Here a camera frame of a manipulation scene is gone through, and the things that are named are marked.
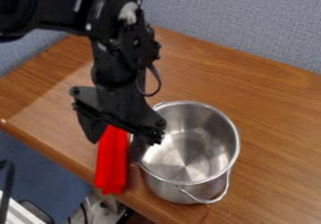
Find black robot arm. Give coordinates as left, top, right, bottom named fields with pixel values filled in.
left=0, top=0, right=167, bottom=146

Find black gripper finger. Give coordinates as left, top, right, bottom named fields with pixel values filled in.
left=129, top=135, right=151, bottom=163
left=76, top=110, right=108, bottom=143

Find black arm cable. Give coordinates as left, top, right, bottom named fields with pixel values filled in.
left=135, top=63, right=163, bottom=98

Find metal pot with handle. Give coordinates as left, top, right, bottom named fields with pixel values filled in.
left=137, top=100, right=240, bottom=204

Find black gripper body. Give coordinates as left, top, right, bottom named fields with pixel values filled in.
left=69, top=83, right=167, bottom=144

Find black white striped object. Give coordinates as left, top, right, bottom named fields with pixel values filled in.
left=0, top=160, right=55, bottom=224

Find white device under table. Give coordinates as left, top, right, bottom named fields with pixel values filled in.
left=64, top=188, right=128, bottom=224

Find red plastic block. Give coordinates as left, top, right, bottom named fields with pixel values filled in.
left=93, top=126, right=128, bottom=195

